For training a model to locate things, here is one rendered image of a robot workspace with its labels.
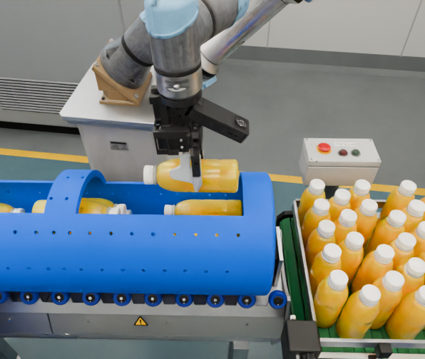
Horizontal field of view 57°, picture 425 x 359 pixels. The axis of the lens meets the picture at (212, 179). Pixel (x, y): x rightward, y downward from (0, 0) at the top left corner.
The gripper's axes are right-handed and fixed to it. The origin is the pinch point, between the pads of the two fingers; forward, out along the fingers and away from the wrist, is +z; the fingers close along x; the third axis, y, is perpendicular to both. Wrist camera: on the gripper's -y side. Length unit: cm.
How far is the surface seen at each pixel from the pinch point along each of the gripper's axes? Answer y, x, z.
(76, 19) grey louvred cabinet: 78, -160, 38
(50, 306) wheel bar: 39, 12, 34
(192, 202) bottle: 3.2, -5.5, 15.3
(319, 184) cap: -29.5, -16.2, 20.9
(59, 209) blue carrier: 28.9, 5.0, 4.5
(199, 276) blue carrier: 0.7, 14.1, 15.7
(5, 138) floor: 156, -161, 123
